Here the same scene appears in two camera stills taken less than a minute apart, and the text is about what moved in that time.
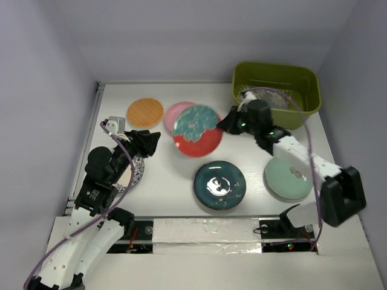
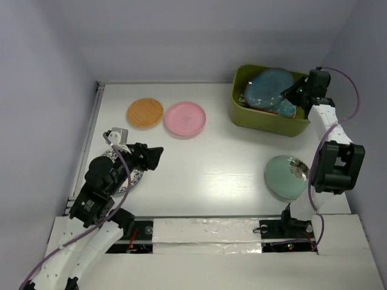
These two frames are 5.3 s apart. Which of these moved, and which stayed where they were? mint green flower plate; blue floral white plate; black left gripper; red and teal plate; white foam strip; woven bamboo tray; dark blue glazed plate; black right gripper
Moved: red and teal plate; black left gripper; black right gripper; dark blue glazed plate
Stayed: woven bamboo tray; white foam strip; mint green flower plate; blue floral white plate
